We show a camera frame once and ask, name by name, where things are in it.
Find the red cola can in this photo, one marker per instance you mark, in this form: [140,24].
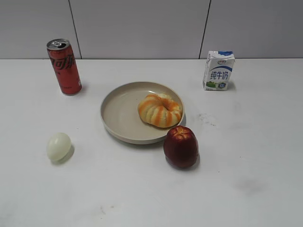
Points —
[63,62]

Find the white blue milk carton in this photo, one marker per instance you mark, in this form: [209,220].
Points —
[218,70]

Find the red apple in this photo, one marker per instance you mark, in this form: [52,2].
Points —
[181,147]

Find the beige round plate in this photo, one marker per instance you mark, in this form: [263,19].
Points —
[120,117]

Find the orange striped croissant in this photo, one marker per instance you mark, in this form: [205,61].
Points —
[160,110]

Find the white egg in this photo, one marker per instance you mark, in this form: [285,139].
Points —
[58,146]

